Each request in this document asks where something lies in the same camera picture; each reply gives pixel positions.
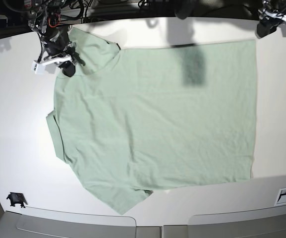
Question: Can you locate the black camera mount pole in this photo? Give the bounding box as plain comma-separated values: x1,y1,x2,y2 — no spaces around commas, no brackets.
174,0,197,20

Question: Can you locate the right grey chair back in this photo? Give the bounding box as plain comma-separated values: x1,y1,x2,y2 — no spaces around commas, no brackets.
187,206,286,238

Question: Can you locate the light green T-shirt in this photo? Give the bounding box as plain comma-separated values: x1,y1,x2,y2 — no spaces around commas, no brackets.
47,28,257,214

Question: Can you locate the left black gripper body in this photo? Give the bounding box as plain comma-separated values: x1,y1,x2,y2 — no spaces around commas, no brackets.
256,18,281,38

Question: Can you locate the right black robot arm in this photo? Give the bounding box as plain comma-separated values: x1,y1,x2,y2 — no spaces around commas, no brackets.
28,0,85,77

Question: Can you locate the black plastic clip part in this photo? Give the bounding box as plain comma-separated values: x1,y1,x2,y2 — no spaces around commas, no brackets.
7,192,28,208

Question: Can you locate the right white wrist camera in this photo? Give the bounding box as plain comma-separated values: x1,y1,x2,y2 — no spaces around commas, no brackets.
31,55,72,74

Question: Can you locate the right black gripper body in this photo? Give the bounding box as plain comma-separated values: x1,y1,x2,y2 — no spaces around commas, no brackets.
43,42,77,67

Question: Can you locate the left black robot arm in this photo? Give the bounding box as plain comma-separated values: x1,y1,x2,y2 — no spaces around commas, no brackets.
256,0,286,38

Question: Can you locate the grey chair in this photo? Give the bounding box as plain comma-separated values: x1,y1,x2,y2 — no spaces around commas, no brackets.
15,207,136,238
187,206,286,238

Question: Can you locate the left grey chair back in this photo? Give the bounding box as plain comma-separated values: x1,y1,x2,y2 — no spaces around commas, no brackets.
15,207,136,238

